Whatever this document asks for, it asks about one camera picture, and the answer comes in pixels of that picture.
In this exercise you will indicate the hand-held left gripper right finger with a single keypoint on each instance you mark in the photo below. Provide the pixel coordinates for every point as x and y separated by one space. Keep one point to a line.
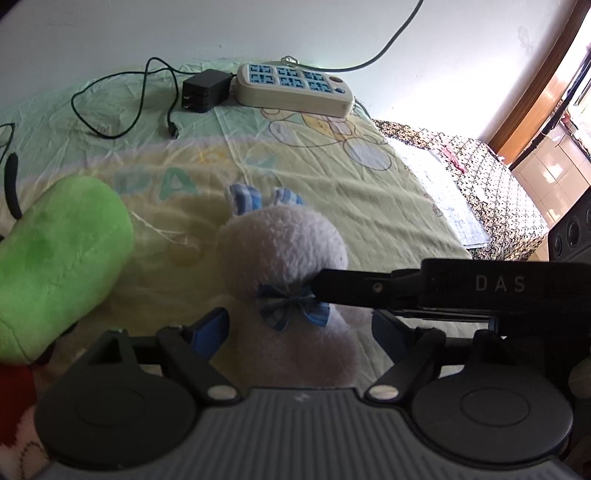
385 328

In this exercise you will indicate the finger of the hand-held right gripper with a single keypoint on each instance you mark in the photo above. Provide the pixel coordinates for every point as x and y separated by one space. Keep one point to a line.
360 288

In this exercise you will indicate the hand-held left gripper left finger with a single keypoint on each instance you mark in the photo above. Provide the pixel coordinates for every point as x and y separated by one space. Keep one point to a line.
210 333

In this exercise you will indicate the pale plush with blue bow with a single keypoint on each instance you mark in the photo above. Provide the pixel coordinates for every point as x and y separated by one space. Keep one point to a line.
286 249

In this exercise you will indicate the green plush toy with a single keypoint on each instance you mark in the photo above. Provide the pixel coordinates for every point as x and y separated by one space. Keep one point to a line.
60 258

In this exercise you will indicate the stack of white papers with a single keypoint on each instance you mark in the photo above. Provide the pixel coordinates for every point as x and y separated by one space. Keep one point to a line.
443 198

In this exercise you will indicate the pink ribbon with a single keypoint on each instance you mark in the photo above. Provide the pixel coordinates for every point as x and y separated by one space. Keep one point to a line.
452 159

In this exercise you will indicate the beige power strip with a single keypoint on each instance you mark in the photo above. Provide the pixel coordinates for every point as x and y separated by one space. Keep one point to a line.
295 99

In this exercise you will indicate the white plug connector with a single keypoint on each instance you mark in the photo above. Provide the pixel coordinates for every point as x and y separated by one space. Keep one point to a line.
288 60

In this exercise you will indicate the black power adapter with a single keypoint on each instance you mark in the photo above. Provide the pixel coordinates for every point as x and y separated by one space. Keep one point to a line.
205 90

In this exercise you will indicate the black eyeglasses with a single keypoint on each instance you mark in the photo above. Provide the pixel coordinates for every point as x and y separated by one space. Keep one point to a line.
12 184

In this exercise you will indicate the wooden door frame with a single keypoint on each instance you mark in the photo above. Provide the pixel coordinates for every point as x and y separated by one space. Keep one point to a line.
540 92

